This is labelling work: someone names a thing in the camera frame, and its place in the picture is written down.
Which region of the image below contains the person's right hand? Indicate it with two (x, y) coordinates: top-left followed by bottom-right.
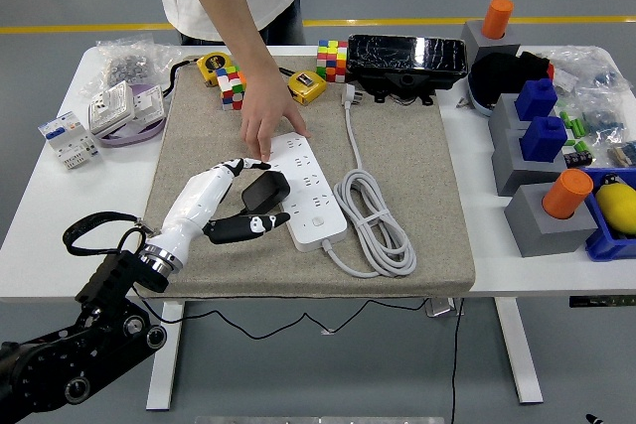
(239, 75), (314, 164)

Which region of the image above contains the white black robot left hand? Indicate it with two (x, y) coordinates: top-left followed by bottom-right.
(144, 157), (292, 264)

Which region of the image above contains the black plug adapter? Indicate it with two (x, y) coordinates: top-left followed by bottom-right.
(239, 170), (292, 213)

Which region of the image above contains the white power strip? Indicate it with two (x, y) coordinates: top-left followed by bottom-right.
(266, 131), (349, 253)

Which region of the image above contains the thin black adapter cord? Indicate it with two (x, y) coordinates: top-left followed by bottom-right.
(131, 284), (432, 341)

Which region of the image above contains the yellow tape measure black clip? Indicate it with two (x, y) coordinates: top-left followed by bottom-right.
(277, 68), (328, 106)

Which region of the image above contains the colourful puzzle cube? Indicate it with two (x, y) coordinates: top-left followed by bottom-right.
(216, 65), (248, 111)
(316, 39), (350, 83)

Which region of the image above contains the yellow tape measure black dial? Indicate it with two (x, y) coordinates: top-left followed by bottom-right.
(162, 51), (234, 97)

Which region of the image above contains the grey-brown mat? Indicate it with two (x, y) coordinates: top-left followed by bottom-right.
(129, 54), (477, 300)

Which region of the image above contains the white table leg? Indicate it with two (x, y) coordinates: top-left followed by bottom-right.
(145, 302), (186, 411)
(494, 297), (545, 405)

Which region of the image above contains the black table control panel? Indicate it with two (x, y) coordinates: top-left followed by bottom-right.
(568, 296), (636, 308)

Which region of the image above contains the white circuit breaker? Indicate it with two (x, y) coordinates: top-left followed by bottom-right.
(37, 112), (104, 172)

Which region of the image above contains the plastic bag of metal nuts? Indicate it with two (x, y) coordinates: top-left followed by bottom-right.
(79, 34), (183, 97)

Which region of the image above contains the black device cracked screen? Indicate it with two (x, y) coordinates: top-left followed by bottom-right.
(346, 33), (470, 106)

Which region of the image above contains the blue plastic bin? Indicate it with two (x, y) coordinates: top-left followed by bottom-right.
(580, 166), (636, 262)

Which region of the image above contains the grey block with hole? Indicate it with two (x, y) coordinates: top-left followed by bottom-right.
(503, 184), (599, 258)
(460, 20), (522, 64)
(490, 128), (572, 197)
(487, 92), (536, 137)

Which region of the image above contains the yellow toy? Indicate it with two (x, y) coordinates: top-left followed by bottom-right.
(594, 173), (636, 237)

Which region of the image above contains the orange cylinder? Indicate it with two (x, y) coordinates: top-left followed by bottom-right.
(542, 168), (595, 220)
(481, 0), (515, 41)

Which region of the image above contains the black cloth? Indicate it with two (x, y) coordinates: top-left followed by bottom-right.
(469, 50), (556, 102)

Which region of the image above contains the small dark box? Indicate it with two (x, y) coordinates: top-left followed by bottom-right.
(563, 149), (594, 169)

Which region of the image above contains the clear bag of brown parts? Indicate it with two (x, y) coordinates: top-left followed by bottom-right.
(606, 139), (636, 168)

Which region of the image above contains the blue block with knob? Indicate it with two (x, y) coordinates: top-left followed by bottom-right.
(514, 77), (559, 122)
(519, 115), (568, 164)

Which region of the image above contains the clear bag of blue parts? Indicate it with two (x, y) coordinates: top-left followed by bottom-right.
(575, 88), (628, 147)

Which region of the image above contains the clear plastic parts bag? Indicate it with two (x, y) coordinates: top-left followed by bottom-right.
(544, 45), (622, 97)

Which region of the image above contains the white power strip cord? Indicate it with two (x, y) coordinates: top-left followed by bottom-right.
(320, 83), (417, 279)

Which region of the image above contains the white wall switch panel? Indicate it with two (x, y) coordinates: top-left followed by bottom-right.
(129, 84), (165, 122)

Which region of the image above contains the white wall socket panel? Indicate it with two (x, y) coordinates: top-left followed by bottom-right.
(87, 79), (136, 136)

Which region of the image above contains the hanging black cable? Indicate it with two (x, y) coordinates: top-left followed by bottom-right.
(449, 297), (466, 424)

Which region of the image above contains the metal bracket under table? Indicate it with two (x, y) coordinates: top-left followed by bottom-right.
(424, 297), (466, 319)

